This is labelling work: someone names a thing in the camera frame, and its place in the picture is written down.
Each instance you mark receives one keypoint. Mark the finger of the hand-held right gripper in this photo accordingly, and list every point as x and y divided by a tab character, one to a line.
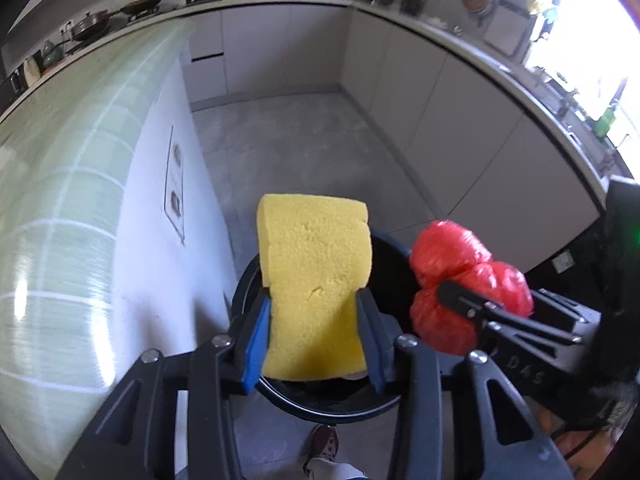
475	307
565	307

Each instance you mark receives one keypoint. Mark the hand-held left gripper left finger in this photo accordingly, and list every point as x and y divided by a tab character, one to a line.
255	342

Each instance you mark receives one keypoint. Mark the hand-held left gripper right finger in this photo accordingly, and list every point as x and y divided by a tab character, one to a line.
374	347

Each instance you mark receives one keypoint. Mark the red plastic bag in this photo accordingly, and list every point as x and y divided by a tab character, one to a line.
445	250

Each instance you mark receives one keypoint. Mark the black trash bin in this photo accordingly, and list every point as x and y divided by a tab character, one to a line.
390	265

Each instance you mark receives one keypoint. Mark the yellow sponge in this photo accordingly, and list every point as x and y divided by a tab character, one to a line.
315	270

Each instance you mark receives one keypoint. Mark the person's shoe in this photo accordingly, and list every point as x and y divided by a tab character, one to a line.
324	442

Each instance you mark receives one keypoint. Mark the white table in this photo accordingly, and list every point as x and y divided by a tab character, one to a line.
145	285

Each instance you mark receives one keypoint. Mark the person's leg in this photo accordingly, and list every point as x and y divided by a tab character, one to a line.
335	471

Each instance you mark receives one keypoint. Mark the green bottle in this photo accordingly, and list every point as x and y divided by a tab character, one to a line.
606	122

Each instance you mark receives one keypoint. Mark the green checked tablecloth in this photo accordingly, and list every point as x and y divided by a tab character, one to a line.
60	185

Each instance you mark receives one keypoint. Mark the white cutting board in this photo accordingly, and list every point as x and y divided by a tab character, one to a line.
506	27

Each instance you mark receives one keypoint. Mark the yellow rag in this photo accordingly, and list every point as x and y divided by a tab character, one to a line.
537	2

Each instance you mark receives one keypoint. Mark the round wooden trivet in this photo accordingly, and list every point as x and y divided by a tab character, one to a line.
477	0

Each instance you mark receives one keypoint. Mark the black utensil holder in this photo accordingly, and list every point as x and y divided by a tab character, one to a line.
414	4

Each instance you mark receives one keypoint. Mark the gas stove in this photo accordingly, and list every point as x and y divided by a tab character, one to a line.
195	0

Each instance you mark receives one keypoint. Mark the white kettle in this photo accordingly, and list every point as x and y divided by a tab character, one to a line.
32	71

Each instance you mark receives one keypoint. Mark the green teapot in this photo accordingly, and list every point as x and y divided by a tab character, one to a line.
51	55

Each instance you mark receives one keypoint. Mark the black countertop appliance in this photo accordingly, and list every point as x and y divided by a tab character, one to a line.
11	87

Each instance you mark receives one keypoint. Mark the black wok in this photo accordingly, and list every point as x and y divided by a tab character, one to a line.
142	5

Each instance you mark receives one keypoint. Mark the dark pot with lid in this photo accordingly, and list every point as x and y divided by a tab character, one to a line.
90	25

